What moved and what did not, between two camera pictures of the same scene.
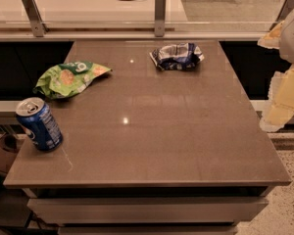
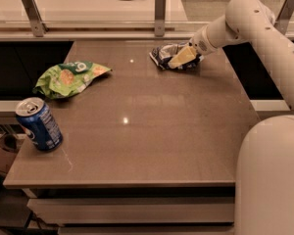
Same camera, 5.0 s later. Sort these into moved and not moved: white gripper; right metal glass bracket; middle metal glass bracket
Moved: white gripper
Not moved: middle metal glass bracket; right metal glass bracket
